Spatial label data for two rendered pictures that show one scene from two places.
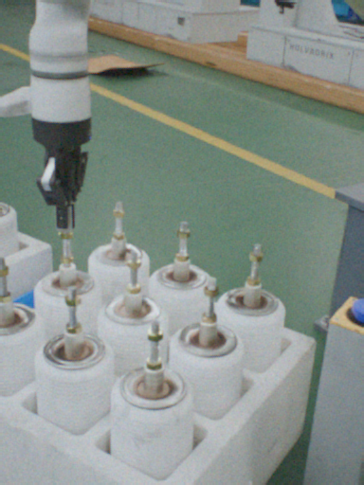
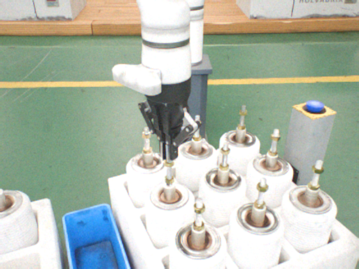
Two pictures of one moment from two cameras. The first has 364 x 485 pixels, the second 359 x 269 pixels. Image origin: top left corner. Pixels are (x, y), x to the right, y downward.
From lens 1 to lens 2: 78 cm
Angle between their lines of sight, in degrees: 50
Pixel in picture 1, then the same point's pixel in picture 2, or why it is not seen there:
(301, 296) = (139, 139)
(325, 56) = not seen: outside the picture
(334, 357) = (313, 134)
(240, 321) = (253, 149)
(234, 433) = not seen: hidden behind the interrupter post
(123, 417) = (324, 222)
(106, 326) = (230, 196)
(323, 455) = (304, 182)
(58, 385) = (279, 240)
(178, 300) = (213, 161)
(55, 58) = (187, 27)
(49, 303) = (183, 213)
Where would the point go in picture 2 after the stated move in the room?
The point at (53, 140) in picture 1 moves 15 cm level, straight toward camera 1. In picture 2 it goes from (185, 94) to (287, 111)
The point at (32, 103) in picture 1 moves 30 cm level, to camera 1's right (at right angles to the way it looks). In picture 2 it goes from (166, 72) to (250, 25)
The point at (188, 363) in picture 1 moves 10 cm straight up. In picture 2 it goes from (284, 180) to (293, 139)
